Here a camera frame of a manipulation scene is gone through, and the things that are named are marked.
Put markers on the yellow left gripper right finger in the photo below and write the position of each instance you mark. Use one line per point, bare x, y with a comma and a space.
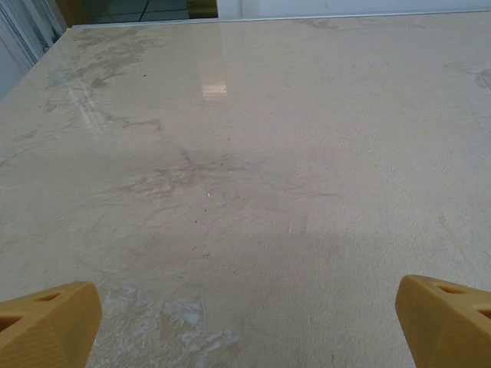
441, 329

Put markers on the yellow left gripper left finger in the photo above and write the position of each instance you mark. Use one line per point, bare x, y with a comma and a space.
46, 329

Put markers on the corrugated metal side panel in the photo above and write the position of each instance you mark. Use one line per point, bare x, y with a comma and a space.
23, 34

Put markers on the brown wooden board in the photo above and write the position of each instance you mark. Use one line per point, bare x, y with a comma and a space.
74, 9

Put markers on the aluminium table frame rail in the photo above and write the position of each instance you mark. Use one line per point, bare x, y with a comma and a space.
268, 20

